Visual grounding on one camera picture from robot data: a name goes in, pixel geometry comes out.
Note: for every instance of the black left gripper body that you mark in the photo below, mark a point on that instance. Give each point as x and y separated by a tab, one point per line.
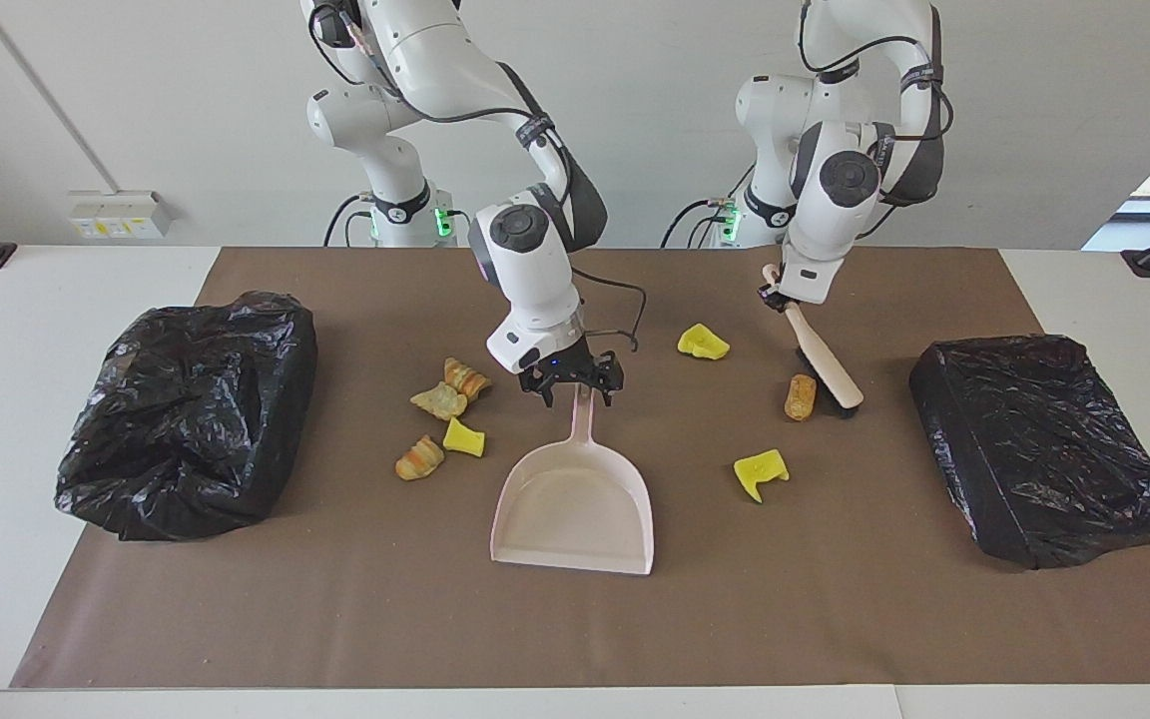
771	296

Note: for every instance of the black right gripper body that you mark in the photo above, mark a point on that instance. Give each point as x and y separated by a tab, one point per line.
575	367

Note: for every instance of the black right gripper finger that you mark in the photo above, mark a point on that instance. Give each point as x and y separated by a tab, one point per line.
609	387
545	391

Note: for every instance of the rounded yellow cheese chunk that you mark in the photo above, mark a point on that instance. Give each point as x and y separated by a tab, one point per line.
703	343

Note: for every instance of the beige hand brush black bristles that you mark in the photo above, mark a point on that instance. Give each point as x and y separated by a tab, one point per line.
825	359

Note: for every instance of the small yellow cheese wedge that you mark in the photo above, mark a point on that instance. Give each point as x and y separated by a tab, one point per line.
463	437

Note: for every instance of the brown bread roll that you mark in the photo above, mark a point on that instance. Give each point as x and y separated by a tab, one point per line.
800	397

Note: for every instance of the pale pink plastic dustpan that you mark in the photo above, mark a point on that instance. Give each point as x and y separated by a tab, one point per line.
575	499

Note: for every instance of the golden croissant piece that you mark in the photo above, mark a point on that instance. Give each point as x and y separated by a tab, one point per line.
419	458

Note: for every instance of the notched yellow cheese chunk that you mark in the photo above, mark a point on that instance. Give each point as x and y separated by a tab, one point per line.
761	469

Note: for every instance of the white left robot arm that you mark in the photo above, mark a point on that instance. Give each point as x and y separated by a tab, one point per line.
835	220

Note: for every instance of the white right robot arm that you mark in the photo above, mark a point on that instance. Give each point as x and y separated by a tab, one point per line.
525	270

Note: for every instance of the open bin with black bag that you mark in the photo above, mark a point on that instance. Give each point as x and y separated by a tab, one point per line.
186	419

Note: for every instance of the striped orange croissant piece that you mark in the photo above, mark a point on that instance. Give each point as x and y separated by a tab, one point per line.
465	378

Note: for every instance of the pale flaky pastry piece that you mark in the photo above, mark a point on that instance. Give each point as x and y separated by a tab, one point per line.
440	400

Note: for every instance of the box wrapped in black bag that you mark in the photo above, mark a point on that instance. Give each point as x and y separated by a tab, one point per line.
1034	449

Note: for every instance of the brown paper table mat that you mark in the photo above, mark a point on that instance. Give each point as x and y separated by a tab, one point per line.
835	599

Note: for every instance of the white wall outlet box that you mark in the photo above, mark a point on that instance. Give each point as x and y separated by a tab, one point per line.
121	215

